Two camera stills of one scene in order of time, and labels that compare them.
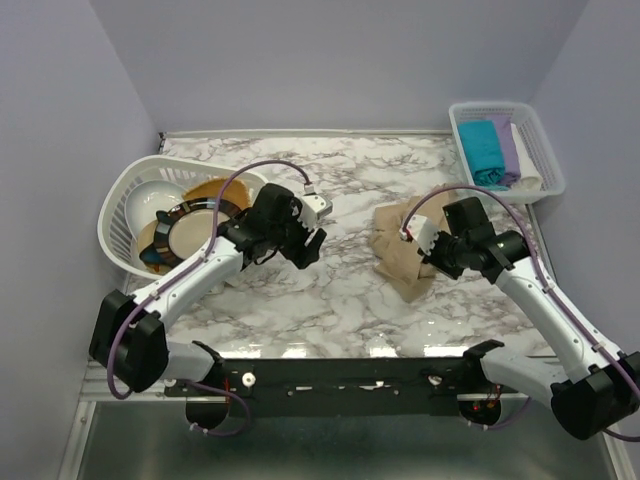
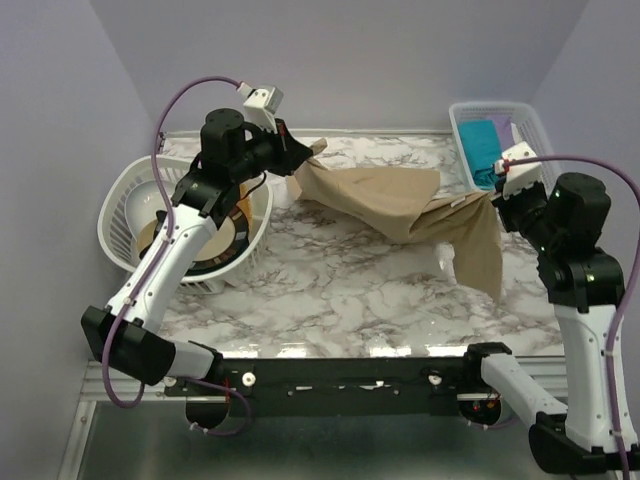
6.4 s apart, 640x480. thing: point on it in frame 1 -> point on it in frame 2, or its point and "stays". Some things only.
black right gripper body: [447, 254] -> [522, 208]
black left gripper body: [289, 235] -> [270, 151]
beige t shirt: [400, 266] -> [403, 207]
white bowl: [145, 199] stays
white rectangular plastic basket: [534, 137] stays
